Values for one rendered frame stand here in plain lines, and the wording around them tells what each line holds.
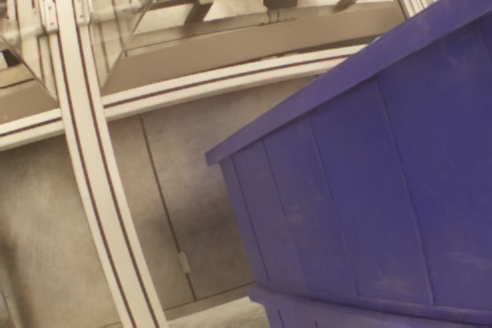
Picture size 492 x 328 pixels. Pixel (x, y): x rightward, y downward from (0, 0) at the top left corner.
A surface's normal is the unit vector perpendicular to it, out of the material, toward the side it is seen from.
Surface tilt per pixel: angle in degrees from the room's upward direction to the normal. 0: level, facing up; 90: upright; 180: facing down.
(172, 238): 90
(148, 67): 90
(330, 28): 90
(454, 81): 90
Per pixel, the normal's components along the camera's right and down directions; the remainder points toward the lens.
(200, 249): 0.33, -0.17
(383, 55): -0.90, 0.24
